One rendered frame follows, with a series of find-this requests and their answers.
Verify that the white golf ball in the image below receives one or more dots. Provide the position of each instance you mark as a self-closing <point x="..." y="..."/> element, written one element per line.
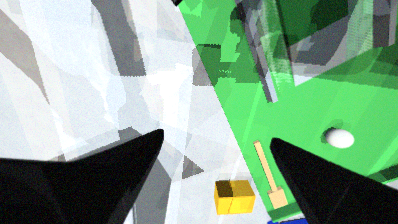
<point x="339" y="138"/>

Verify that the yellow box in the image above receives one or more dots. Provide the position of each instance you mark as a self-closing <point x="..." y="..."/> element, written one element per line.
<point x="235" y="196"/>

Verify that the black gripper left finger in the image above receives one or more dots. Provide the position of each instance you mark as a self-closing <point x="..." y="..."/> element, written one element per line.
<point x="98" y="189"/>

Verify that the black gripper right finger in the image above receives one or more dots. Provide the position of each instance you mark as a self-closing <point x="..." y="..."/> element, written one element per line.
<point x="327" y="193"/>

